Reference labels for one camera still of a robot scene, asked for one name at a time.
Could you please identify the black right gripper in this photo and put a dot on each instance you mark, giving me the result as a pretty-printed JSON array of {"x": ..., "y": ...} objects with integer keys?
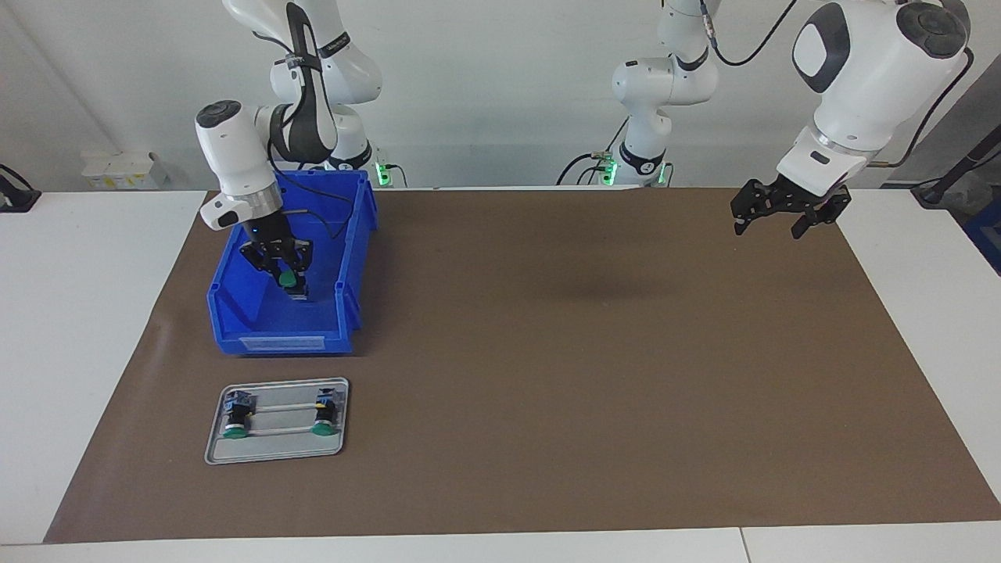
[{"x": 272, "y": 236}]

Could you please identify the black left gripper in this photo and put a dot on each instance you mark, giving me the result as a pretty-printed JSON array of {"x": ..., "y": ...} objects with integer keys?
[{"x": 798, "y": 203}]

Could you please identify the green push button switch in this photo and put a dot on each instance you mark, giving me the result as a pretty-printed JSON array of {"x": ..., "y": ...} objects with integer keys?
[
  {"x": 236, "y": 414},
  {"x": 287, "y": 277},
  {"x": 325, "y": 410}
]

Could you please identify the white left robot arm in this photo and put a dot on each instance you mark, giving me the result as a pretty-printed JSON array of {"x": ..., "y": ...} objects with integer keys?
[{"x": 868, "y": 78}]

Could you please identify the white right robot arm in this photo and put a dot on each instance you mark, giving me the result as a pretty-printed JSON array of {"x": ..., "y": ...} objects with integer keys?
[{"x": 235, "y": 156}]

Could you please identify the blue plastic storage bin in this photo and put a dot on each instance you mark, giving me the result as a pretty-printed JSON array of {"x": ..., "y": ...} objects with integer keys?
[{"x": 313, "y": 313}]

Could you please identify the black stand pole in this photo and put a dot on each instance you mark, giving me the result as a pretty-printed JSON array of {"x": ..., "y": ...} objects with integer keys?
[{"x": 934, "y": 191}]

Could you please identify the white cardboard box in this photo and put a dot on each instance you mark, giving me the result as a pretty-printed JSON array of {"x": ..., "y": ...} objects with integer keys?
[{"x": 125, "y": 168}]

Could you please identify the grey metal tray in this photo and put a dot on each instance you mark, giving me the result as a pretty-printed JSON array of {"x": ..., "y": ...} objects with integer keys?
[{"x": 274, "y": 452}]

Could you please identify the blue crate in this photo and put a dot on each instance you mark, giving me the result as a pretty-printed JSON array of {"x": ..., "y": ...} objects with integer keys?
[{"x": 987, "y": 234}]

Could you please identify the brown table mat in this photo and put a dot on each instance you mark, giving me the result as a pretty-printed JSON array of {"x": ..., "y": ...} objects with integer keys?
[{"x": 547, "y": 430}]

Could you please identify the black clamp mount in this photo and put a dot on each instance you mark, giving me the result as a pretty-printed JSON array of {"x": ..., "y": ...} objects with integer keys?
[{"x": 16, "y": 199}]

